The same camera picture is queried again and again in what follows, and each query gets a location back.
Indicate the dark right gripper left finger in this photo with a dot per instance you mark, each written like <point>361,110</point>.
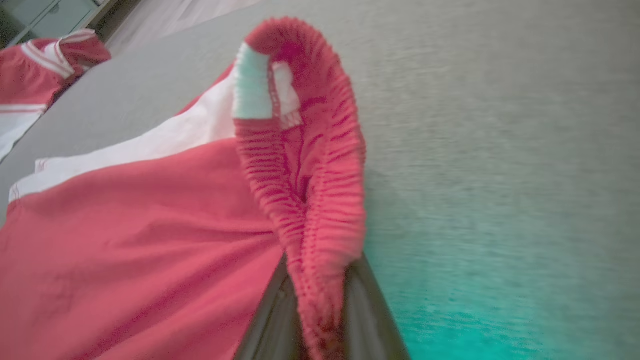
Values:
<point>275,330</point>

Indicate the red jersey with white sleeves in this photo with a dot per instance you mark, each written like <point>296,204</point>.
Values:
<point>30,75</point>

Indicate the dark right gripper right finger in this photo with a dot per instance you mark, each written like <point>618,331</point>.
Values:
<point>370,325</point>

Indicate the red shorts with white stripe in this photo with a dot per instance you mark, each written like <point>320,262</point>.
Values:
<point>150,240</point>

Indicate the large grey sofa seat cushion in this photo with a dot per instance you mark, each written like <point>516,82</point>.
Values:
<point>475,150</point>

